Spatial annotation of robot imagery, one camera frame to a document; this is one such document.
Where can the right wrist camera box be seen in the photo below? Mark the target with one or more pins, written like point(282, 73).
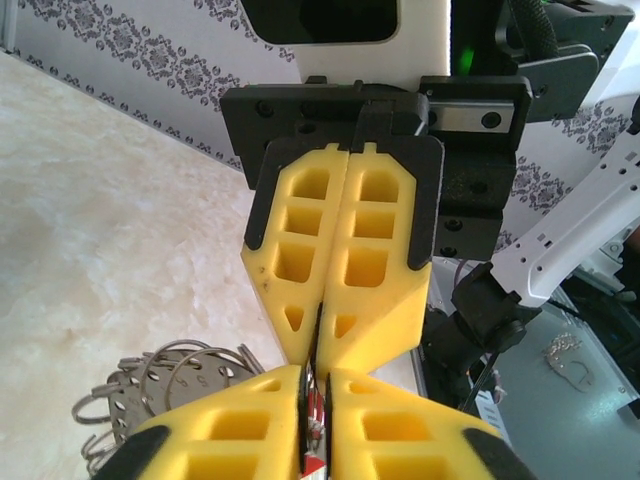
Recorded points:
point(325, 20)

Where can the silver oval keyring holder plate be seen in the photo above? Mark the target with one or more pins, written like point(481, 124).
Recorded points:
point(210, 370)

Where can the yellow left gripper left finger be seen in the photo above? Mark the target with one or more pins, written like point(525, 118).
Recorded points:
point(225, 425)

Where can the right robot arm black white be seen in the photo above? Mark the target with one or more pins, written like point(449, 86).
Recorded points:
point(575, 220)

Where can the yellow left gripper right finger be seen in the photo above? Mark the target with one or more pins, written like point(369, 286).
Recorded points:
point(400, 430)

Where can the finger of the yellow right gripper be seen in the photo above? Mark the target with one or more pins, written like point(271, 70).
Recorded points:
point(272, 305)
point(395, 315)

